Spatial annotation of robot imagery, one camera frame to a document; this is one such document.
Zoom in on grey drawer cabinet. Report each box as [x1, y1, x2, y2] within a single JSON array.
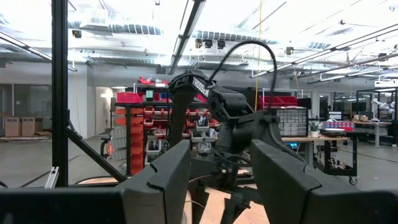
[[275, 108, 309, 138]]

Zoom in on small potted plant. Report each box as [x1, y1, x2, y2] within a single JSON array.
[[308, 120, 321, 138]]

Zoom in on silver frame bracket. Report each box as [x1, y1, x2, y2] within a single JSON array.
[[44, 166, 60, 189]]

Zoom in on cardboard box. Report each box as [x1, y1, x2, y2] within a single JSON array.
[[21, 116, 36, 137], [4, 116, 22, 138]]

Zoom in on shelf rack with red bins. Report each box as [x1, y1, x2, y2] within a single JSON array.
[[113, 76, 218, 177]]

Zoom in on pink box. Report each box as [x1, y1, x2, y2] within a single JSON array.
[[322, 121, 355, 131]]

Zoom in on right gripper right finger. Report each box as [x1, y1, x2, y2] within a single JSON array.
[[249, 139, 398, 224]]

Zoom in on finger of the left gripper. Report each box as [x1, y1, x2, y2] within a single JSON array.
[[219, 186, 251, 224], [188, 182, 210, 224]]

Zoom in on red storage bins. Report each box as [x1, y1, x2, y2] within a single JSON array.
[[259, 95, 299, 110]]

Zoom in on ceiling light rail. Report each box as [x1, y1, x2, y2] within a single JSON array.
[[167, 0, 208, 75]]

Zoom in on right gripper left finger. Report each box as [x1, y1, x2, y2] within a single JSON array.
[[0, 139, 192, 224]]

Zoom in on yellow hanging cable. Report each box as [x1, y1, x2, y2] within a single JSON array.
[[254, 0, 264, 113]]

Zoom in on black arched arm cable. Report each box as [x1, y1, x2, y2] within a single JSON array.
[[208, 39, 279, 103]]

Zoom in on wooden workbench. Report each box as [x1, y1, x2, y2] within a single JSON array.
[[281, 135, 358, 186]]

